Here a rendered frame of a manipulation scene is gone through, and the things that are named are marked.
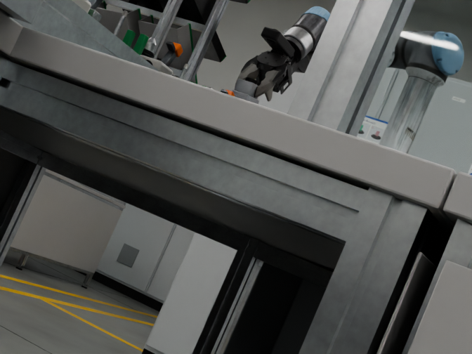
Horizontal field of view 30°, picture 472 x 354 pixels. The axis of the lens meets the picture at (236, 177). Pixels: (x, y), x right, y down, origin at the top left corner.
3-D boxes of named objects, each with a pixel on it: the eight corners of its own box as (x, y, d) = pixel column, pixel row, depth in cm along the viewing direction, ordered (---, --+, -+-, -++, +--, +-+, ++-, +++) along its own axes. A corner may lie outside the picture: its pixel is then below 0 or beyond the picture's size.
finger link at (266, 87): (268, 114, 206) (281, 89, 212) (266, 93, 202) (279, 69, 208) (256, 112, 207) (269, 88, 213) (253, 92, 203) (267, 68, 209)
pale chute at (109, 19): (107, 109, 229) (120, 103, 232) (142, 121, 221) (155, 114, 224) (89, 5, 215) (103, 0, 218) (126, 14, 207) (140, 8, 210)
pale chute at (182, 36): (153, 126, 222) (166, 119, 225) (190, 139, 214) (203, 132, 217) (137, 20, 208) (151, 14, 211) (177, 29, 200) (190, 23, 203)
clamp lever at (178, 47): (152, 77, 159) (175, 48, 162) (161, 80, 158) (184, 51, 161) (146, 63, 156) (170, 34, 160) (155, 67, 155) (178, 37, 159)
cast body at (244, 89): (239, 107, 210) (249, 80, 210) (255, 112, 208) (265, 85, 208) (223, 100, 202) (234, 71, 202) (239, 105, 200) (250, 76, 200)
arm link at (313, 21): (340, 29, 226) (327, 1, 223) (319, 53, 220) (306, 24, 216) (316, 33, 232) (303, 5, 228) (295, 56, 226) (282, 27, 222)
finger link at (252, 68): (238, 106, 210) (264, 86, 214) (235, 86, 206) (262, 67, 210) (229, 100, 211) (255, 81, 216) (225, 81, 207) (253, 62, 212)
